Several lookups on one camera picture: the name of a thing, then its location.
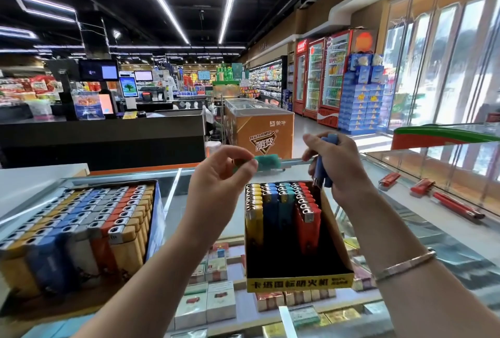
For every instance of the glass display case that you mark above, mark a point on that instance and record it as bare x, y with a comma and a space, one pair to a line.
195, 193

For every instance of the small checkout screen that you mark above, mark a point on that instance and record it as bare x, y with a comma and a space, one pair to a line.
129, 87

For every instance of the person's right forearm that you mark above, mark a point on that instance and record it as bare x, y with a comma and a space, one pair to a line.
430, 279

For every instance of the stack of blue cartons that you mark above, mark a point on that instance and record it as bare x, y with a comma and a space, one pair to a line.
364, 93

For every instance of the blue yellow lighter display box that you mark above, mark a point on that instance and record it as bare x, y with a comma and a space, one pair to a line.
78, 295

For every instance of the red drink fridge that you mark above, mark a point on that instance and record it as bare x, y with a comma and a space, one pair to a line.
315, 77
336, 80
301, 76

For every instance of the person's left forearm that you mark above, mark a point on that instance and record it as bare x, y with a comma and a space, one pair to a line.
148, 291

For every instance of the row of blue lighters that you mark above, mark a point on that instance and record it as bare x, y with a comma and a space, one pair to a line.
47, 267

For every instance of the row of plain coloured lighters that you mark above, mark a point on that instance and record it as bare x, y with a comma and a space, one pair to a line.
281, 216

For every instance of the person's right hand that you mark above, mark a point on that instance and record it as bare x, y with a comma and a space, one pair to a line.
348, 173

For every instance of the long ceiling light strip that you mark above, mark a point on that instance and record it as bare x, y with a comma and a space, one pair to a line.
231, 1
160, 1

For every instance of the row of grey white lighters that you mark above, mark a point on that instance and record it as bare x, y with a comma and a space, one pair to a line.
82, 259

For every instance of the green plain lighter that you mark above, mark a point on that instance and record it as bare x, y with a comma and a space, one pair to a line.
269, 162

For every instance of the brown cardboard carton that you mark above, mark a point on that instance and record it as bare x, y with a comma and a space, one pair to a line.
262, 137

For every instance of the orange round sign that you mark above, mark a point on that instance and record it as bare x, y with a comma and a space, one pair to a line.
364, 41

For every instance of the row of yellow lighters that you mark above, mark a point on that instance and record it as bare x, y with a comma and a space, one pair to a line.
17, 271

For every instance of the row of cigarette packs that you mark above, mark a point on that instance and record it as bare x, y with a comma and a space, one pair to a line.
207, 302

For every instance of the black yellow display box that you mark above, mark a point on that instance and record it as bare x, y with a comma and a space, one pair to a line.
301, 263

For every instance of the row of red brown lighters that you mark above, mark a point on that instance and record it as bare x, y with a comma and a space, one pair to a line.
103, 254

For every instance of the blue poster screen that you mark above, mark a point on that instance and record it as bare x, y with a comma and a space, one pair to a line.
87, 105

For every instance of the red green container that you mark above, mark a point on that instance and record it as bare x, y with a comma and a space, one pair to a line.
445, 137

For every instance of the black checkout counter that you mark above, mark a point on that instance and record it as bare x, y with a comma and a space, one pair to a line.
101, 142

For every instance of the rectangular ceiling light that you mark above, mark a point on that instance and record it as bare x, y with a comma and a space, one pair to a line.
45, 1
17, 33

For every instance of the row of tan lighters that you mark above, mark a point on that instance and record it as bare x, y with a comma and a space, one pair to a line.
126, 252

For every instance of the glass entrance doors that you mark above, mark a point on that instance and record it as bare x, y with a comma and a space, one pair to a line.
445, 60

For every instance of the open refrigerated chiller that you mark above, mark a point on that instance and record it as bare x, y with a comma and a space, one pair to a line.
266, 84

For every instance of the black checkout monitor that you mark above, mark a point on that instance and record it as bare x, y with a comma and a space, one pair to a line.
98, 71

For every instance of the person's left hand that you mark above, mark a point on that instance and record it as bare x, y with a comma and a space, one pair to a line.
215, 193

